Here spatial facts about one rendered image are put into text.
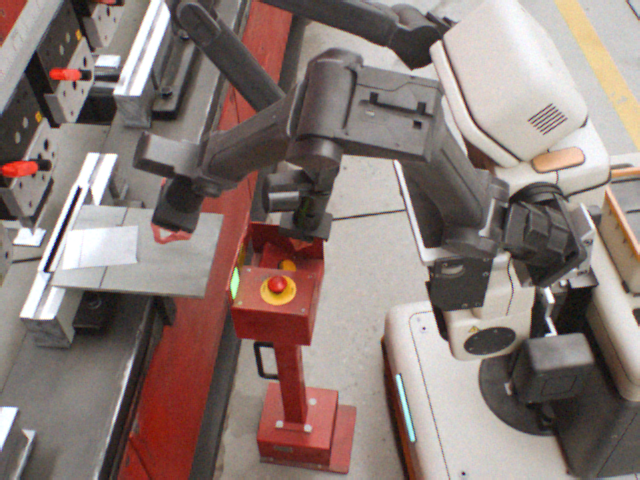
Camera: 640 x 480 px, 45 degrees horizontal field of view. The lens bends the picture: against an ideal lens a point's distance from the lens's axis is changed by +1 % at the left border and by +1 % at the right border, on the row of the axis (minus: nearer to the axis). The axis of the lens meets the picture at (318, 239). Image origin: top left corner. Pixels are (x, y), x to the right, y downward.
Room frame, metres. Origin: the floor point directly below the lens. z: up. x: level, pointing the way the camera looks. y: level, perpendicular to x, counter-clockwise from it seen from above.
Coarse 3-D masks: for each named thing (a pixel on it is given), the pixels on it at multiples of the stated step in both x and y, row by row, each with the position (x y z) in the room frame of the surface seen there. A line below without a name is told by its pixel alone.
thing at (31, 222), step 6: (48, 186) 0.90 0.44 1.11; (48, 192) 0.89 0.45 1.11; (42, 198) 0.87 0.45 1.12; (48, 198) 0.90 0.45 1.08; (42, 204) 0.86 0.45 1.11; (36, 210) 0.84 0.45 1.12; (42, 210) 0.87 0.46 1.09; (18, 216) 0.82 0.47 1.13; (30, 216) 0.82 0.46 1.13; (36, 216) 0.84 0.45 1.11; (24, 222) 0.82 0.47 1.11; (30, 222) 0.82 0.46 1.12; (36, 222) 0.83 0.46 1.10; (30, 228) 0.82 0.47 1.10; (36, 228) 0.83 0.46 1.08
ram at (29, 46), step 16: (0, 0) 0.93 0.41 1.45; (16, 0) 0.96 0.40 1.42; (48, 0) 1.05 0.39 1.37; (0, 16) 0.91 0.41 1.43; (16, 16) 0.95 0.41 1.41; (48, 16) 1.03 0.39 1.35; (0, 32) 0.90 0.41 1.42; (32, 32) 0.97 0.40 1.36; (0, 48) 0.89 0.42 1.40; (32, 48) 0.96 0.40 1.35; (16, 64) 0.90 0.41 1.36; (16, 80) 0.89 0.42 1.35; (0, 96) 0.84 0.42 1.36; (0, 112) 0.82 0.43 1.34
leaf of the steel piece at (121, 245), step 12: (108, 228) 0.89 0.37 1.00; (120, 228) 0.89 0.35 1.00; (132, 228) 0.89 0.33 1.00; (84, 240) 0.87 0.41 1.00; (96, 240) 0.87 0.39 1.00; (108, 240) 0.87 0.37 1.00; (120, 240) 0.86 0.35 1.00; (132, 240) 0.86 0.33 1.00; (84, 252) 0.84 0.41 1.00; (96, 252) 0.84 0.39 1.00; (108, 252) 0.84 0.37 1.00; (120, 252) 0.84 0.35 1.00; (132, 252) 0.84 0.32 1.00; (84, 264) 0.81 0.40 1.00; (96, 264) 0.81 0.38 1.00; (108, 264) 0.81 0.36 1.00; (120, 264) 0.81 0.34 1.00
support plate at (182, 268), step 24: (96, 216) 0.92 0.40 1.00; (120, 216) 0.92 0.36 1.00; (144, 216) 0.92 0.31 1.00; (216, 216) 0.91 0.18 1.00; (144, 240) 0.86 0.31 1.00; (192, 240) 0.86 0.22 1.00; (216, 240) 0.85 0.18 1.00; (144, 264) 0.81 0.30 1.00; (168, 264) 0.81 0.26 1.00; (192, 264) 0.80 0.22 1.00; (72, 288) 0.77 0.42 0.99; (96, 288) 0.77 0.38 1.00; (120, 288) 0.76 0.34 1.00; (144, 288) 0.76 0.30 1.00; (168, 288) 0.76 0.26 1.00; (192, 288) 0.75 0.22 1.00
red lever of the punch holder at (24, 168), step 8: (32, 160) 0.81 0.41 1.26; (40, 160) 0.81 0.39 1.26; (48, 160) 0.81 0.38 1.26; (8, 168) 0.75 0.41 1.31; (16, 168) 0.75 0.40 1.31; (24, 168) 0.76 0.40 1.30; (32, 168) 0.77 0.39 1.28; (40, 168) 0.80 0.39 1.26; (48, 168) 0.80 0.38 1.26; (8, 176) 0.74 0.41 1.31; (16, 176) 0.74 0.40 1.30
